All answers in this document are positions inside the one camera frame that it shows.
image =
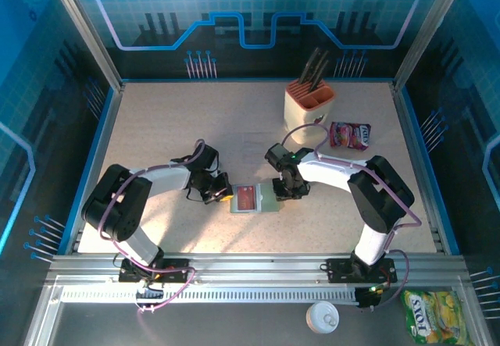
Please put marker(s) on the green card holder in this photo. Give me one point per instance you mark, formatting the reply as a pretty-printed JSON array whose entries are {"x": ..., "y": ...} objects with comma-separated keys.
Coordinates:
[{"x": 267, "y": 201}]

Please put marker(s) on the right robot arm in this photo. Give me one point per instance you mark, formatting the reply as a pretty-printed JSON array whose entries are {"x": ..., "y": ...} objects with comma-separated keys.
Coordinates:
[{"x": 383, "y": 197}]

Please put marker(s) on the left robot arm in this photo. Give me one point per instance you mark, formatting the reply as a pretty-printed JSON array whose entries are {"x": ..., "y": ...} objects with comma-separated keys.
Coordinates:
[{"x": 117, "y": 205}]

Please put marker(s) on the cream knife block orange top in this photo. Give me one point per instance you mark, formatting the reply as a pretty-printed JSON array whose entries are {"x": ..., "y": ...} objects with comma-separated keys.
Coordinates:
[{"x": 306, "y": 115}]

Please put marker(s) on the pink candy bag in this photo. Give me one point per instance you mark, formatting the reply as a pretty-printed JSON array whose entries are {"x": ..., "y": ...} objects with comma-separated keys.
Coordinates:
[{"x": 351, "y": 136}]

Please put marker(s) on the white tin can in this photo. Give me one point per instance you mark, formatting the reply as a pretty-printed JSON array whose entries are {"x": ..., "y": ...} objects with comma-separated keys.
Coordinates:
[{"x": 322, "y": 318}]

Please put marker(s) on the black electronics box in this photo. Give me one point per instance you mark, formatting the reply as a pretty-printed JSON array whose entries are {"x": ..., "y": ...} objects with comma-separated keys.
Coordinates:
[{"x": 367, "y": 299}]

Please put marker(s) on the yellow candy bag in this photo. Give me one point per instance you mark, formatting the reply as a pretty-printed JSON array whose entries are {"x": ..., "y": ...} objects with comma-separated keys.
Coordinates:
[{"x": 435, "y": 318}]

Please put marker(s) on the aluminium front rail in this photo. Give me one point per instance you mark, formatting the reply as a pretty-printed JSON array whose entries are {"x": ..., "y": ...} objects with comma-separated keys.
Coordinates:
[{"x": 254, "y": 264}]

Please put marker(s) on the aluminium rail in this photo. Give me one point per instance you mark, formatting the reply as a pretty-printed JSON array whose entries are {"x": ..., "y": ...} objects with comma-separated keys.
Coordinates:
[
  {"x": 109, "y": 127},
  {"x": 254, "y": 264},
  {"x": 408, "y": 127}
]

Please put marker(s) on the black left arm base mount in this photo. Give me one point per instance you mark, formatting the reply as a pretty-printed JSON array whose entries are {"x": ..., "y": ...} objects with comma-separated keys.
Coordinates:
[{"x": 179, "y": 273}]

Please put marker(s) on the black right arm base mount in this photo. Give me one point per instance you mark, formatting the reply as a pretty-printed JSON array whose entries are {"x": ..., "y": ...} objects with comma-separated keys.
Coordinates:
[{"x": 340, "y": 272}]

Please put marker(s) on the aluminium left side rail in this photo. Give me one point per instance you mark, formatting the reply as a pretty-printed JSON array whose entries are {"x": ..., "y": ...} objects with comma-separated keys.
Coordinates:
[{"x": 109, "y": 127}]

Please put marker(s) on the aluminium right side rail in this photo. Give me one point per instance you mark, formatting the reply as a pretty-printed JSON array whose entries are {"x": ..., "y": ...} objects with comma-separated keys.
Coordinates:
[{"x": 408, "y": 127}]

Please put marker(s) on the aluminium left corner post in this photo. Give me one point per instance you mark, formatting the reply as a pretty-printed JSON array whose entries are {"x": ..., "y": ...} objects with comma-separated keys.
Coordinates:
[{"x": 87, "y": 29}]

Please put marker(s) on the aluminium corner post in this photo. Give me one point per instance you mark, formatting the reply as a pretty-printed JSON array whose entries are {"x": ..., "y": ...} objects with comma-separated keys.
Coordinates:
[
  {"x": 87, "y": 29},
  {"x": 428, "y": 29}
]

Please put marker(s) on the aluminium right corner post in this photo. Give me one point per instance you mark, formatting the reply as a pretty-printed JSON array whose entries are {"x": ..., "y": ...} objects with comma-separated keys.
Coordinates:
[{"x": 428, "y": 29}]

